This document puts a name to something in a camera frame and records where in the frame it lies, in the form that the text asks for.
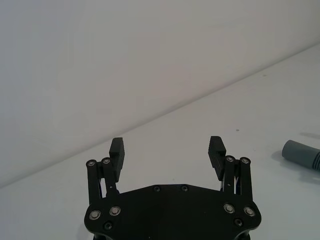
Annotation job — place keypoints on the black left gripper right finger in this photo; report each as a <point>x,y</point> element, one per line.
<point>215,155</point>

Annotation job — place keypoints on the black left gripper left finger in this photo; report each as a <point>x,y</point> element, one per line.
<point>118,155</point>

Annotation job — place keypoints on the grey striped post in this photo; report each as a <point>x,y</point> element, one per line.
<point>302,155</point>

